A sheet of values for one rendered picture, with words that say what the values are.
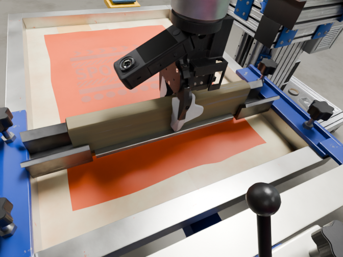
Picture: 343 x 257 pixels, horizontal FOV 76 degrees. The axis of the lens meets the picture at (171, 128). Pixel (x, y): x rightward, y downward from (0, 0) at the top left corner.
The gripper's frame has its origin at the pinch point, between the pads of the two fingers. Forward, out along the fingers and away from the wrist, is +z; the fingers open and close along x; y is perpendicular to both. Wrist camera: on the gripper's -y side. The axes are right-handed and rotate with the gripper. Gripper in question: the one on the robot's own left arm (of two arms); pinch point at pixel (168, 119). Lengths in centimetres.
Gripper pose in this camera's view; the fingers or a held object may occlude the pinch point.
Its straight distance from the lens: 43.9
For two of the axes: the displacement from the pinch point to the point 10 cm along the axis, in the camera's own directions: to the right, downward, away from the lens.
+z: -1.1, 6.7, 7.4
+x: -4.1, -7.1, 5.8
